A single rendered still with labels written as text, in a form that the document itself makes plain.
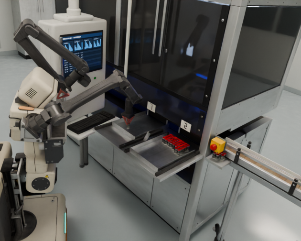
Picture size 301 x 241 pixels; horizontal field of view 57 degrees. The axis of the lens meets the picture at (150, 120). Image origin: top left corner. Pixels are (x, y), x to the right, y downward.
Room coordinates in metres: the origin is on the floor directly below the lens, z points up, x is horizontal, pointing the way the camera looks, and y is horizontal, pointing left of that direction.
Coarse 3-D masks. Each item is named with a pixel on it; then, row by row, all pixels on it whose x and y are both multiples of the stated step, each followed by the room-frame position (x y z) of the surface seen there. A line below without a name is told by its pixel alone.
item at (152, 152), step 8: (160, 136) 1.67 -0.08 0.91; (144, 144) 1.57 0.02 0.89; (152, 144) 1.59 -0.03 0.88; (160, 144) 1.61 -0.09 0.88; (136, 152) 1.44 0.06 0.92; (144, 152) 1.49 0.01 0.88; (152, 152) 1.50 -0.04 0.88; (160, 152) 1.51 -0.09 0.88; (168, 152) 1.52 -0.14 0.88; (192, 152) 1.52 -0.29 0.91; (144, 160) 1.38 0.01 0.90; (152, 160) 1.42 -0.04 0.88; (160, 160) 1.43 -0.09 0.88; (168, 160) 1.44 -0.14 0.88; (176, 160) 1.41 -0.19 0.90; (152, 168) 1.33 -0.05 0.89; (160, 168) 1.31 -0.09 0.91
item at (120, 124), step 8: (144, 112) 2.02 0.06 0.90; (120, 120) 1.85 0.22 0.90; (136, 120) 1.91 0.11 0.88; (144, 120) 1.92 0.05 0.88; (152, 120) 1.94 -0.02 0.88; (120, 128) 1.72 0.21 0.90; (136, 128) 1.79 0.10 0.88; (144, 128) 1.80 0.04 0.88; (152, 128) 1.82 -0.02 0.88; (160, 128) 1.79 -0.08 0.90; (128, 136) 1.66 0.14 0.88; (136, 136) 1.62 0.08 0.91
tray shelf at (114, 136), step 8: (104, 128) 1.74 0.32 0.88; (112, 128) 1.75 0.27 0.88; (168, 128) 1.85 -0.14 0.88; (104, 136) 1.63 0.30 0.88; (112, 136) 1.64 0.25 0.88; (120, 136) 1.65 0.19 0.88; (152, 136) 1.70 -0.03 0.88; (176, 136) 1.74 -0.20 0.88; (112, 144) 1.56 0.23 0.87; (120, 144) 1.55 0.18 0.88; (192, 144) 1.66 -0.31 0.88; (128, 152) 1.48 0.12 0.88; (136, 160) 1.40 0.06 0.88; (192, 160) 1.47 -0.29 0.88; (144, 168) 1.34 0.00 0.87; (176, 168) 1.37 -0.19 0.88; (152, 176) 1.29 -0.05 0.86; (160, 176) 1.27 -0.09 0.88; (168, 176) 1.29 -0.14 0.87
